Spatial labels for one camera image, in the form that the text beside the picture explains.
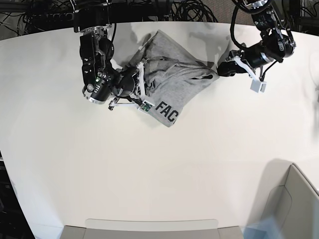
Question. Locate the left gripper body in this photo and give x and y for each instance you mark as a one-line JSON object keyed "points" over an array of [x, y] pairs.
{"points": [[253, 58]]}

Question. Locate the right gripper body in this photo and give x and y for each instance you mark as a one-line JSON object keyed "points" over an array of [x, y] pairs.
{"points": [[130, 91]]}

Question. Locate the grey T-shirt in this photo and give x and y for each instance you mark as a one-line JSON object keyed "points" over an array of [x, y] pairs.
{"points": [[172, 76]]}

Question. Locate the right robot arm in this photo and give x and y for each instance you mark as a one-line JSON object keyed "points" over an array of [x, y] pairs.
{"points": [[101, 80]]}

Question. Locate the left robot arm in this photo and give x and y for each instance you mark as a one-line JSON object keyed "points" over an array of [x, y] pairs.
{"points": [[276, 43]]}

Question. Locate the grey bin right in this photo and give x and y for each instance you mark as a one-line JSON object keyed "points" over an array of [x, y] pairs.
{"points": [[292, 209]]}

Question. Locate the grey bin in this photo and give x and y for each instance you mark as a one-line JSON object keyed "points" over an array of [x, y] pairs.
{"points": [[110, 229], [292, 209]]}

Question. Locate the grey bin front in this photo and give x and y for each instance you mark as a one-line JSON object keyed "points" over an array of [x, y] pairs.
{"points": [[110, 229]]}

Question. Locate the blue cloth in bin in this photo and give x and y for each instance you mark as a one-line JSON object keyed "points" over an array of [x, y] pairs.
{"points": [[264, 229]]}

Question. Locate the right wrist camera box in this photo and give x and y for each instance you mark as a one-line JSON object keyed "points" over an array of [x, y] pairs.
{"points": [[145, 107]]}

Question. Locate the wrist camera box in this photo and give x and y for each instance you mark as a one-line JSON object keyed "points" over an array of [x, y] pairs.
{"points": [[145, 107], [258, 86]]}

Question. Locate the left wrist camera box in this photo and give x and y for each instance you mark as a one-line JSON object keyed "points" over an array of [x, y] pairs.
{"points": [[258, 86]]}

